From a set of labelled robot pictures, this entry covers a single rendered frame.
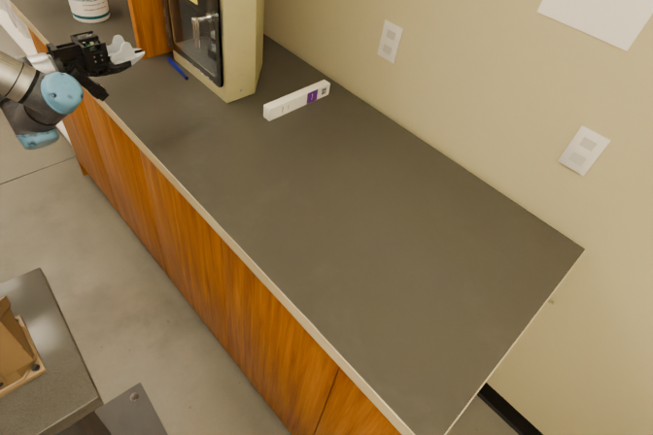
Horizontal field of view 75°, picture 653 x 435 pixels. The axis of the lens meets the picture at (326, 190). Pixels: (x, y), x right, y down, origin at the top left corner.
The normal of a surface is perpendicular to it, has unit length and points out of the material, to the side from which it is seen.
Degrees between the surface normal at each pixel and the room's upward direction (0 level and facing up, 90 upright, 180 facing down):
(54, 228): 0
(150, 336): 0
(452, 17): 90
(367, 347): 0
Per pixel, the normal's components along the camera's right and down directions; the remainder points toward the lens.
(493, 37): -0.72, 0.43
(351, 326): 0.13, -0.70
